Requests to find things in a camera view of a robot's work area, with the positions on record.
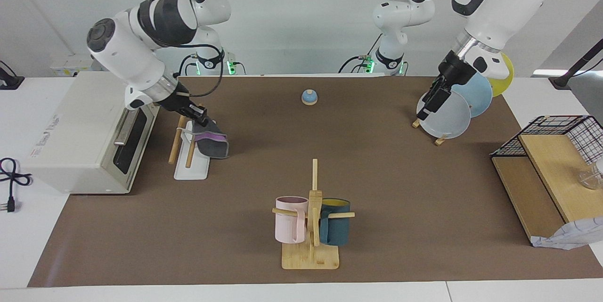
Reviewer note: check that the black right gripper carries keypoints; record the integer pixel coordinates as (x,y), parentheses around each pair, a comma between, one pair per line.
(179,102)

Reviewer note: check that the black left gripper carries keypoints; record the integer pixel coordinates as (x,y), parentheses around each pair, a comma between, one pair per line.
(454,73)

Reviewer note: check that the purple and grey towel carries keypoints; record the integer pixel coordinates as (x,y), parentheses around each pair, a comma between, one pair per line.
(214,144)

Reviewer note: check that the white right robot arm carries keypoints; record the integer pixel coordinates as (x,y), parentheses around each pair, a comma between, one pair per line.
(127,47)

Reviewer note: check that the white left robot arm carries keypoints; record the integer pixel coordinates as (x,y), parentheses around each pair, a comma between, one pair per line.
(499,5)

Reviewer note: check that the wooden plate rack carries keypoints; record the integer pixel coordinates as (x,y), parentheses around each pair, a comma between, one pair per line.
(440,141)

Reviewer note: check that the white towel rack wooden bars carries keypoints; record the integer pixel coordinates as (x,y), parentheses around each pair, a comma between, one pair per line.
(193,170)

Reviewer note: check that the grey plate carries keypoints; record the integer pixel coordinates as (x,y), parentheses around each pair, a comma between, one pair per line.
(450,118)

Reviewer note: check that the light blue plate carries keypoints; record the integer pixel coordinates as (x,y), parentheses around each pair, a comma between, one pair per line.
(478,94)

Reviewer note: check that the yellow plate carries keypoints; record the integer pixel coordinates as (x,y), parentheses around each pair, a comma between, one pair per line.
(504,80)

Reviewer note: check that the brown table mat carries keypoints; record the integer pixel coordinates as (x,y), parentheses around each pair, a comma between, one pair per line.
(282,151)

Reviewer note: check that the blue call bell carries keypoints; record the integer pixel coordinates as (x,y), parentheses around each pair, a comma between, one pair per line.
(309,98)

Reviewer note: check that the beige toaster oven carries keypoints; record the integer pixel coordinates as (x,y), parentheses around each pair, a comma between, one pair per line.
(75,137)

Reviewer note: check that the wooden shelf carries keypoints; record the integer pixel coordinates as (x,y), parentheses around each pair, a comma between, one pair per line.
(527,189)

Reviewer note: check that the white box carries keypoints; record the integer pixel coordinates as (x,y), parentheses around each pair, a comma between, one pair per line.
(70,64)

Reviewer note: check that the pink mug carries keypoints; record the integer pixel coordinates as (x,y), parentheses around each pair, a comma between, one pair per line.
(285,226)

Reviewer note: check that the dark teal mug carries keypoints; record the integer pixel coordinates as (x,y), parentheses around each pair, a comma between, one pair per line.
(335,229)

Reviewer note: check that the clear glass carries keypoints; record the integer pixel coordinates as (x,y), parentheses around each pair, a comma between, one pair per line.
(591,177)

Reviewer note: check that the wooden mug tree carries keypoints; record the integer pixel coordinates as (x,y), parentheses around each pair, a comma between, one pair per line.
(311,257)

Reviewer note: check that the white marbled paper sheet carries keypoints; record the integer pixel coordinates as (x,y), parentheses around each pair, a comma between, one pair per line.
(572,238)

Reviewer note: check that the black camera stand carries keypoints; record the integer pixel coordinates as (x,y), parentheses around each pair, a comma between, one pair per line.
(577,64)

